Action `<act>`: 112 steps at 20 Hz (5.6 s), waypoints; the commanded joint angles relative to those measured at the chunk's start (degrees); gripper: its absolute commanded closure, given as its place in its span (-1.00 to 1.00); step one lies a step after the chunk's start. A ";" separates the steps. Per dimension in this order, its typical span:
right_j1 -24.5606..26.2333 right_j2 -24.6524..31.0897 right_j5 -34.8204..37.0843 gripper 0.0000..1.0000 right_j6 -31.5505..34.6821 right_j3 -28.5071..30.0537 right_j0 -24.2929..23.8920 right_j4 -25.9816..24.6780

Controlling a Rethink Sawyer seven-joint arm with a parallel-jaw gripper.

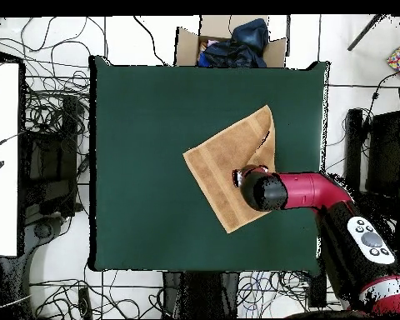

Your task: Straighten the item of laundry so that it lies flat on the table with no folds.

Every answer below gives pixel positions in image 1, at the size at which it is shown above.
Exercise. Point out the orange terry towel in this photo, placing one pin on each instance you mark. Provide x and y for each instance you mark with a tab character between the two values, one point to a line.
220	160

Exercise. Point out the dark thin rod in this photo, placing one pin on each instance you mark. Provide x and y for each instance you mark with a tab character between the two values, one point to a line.
363	33

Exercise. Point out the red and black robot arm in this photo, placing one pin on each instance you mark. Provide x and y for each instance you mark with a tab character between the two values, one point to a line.
313	190

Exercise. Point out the brown cardboard box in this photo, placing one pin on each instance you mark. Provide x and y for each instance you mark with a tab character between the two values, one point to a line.
186	46

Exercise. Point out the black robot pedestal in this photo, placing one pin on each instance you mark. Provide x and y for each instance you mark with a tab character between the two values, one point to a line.
200	296

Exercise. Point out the white side table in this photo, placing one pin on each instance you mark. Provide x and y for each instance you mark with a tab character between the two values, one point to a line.
3	206

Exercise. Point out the gray round chair base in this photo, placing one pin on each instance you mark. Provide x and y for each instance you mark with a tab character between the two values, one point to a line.
43	230

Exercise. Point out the dark green table cloth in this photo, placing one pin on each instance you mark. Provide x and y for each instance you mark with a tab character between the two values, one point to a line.
136	100

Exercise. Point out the black power strip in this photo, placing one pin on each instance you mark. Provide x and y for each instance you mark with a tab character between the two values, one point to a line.
85	303

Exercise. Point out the dark blue clothing pile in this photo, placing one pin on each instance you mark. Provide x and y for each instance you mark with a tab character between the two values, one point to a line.
236	50

